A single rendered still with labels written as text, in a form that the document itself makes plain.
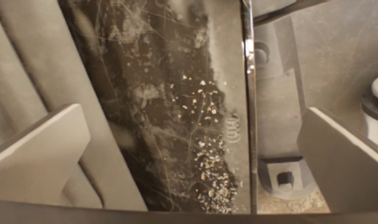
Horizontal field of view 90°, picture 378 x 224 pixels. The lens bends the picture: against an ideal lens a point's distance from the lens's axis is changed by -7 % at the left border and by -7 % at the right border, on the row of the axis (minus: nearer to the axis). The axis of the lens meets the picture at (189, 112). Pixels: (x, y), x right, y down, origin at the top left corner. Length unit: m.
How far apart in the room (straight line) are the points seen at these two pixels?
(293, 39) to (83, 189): 0.44
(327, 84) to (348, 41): 0.10
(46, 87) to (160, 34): 0.14
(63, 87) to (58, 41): 0.05
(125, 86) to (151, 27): 0.10
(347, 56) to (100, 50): 0.46
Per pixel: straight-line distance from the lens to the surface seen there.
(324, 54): 0.50
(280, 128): 0.54
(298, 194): 0.70
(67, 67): 0.24
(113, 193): 0.31
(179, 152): 0.35
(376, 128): 0.40
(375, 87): 0.43
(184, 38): 0.25
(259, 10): 0.44
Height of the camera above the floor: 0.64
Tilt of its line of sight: 53 degrees down
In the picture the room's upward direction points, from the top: 147 degrees counter-clockwise
